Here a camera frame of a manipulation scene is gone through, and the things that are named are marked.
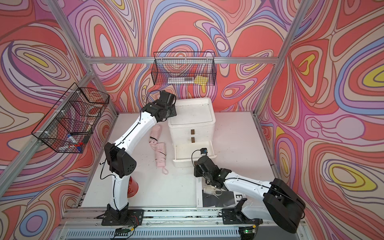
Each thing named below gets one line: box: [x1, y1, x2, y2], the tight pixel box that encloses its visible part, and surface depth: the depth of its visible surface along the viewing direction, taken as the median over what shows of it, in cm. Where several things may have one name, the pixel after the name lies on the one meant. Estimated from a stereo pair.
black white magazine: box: [195, 176, 247, 208], surface depth 78 cm
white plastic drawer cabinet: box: [168, 97, 217, 168], surface depth 88 cm
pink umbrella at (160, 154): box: [155, 142, 169, 175], surface depth 95 cm
